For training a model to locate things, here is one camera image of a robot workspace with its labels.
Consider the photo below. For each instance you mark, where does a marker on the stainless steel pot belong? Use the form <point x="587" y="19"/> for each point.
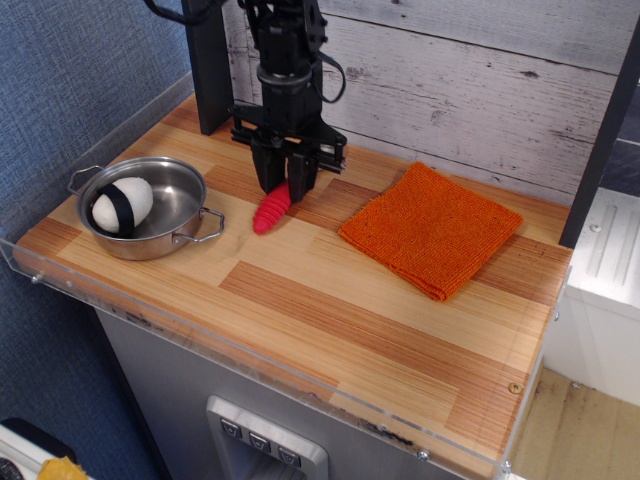
<point x="178" y="215"/>

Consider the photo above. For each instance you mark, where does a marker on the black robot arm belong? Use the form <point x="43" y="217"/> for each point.
<point x="288" y="36"/>

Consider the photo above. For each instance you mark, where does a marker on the grey toy fridge cabinet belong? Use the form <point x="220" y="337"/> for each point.
<point x="172" y="386"/>

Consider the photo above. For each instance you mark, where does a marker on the white toy sink unit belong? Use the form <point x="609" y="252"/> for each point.
<point x="593" y="337"/>

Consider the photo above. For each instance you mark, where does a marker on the clear acrylic table guard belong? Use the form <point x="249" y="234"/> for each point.
<point x="306" y="313"/>

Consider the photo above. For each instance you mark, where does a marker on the orange knitted cloth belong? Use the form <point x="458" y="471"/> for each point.
<point x="430" y="231"/>

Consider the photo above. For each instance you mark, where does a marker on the dark left frame post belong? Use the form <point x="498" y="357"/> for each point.
<point x="211" y="71"/>

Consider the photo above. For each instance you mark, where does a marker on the silver dispenser button panel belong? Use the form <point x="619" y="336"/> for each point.
<point x="252" y="447"/>

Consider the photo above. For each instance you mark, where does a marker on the white plush sushi toy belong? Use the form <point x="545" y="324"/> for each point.
<point x="122" y="206"/>

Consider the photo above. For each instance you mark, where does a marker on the spoon with red handle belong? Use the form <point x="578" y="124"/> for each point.
<point x="277" y="203"/>

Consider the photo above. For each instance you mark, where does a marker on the yellow object at corner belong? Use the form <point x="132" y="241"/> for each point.
<point x="61" y="469"/>

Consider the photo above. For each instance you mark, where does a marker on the dark right frame post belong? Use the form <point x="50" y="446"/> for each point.
<point x="603" y="146"/>

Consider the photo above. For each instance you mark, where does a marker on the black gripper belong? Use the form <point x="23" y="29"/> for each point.
<point x="288" y="118"/>

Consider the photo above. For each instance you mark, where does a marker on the dark frame post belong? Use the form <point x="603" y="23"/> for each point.
<point x="211" y="71"/>
<point x="603" y="146"/>

